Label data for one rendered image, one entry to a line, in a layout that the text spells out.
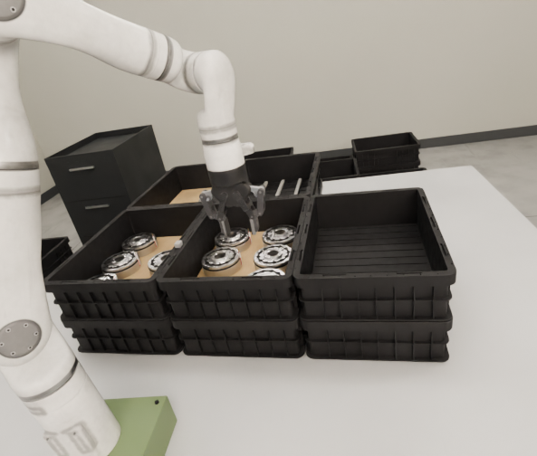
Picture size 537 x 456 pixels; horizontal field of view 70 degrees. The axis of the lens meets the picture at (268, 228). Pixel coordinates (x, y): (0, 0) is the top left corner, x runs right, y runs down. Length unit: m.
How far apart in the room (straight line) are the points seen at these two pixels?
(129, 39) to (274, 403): 0.69
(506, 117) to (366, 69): 1.47
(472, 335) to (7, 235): 0.89
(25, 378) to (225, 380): 0.40
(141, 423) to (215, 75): 0.63
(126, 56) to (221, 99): 0.17
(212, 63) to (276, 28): 3.43
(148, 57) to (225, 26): 3.55
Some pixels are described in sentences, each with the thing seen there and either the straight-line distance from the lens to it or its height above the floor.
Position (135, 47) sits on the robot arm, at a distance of 0.63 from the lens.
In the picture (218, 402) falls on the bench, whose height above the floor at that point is 0.70.
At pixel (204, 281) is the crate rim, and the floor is 0.93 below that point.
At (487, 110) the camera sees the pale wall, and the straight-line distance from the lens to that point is 4.49.
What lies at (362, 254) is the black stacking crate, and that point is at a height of 0.83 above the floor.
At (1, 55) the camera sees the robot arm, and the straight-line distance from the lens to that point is 0.64.
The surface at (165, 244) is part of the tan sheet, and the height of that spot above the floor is 0.83.
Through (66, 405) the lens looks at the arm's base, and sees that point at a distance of 0.72.
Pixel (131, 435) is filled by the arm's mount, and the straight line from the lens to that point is 0.81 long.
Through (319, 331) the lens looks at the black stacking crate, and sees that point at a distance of 0.85.
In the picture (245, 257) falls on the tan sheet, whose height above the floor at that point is 0.83.
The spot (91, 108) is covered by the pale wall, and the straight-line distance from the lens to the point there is 4.83.
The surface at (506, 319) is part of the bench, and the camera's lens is 1.04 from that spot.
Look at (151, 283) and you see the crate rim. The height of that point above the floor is 0.92.
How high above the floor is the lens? 1.36
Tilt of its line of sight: 27 degrees down
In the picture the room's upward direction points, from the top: 11 degrees counter-clockwise
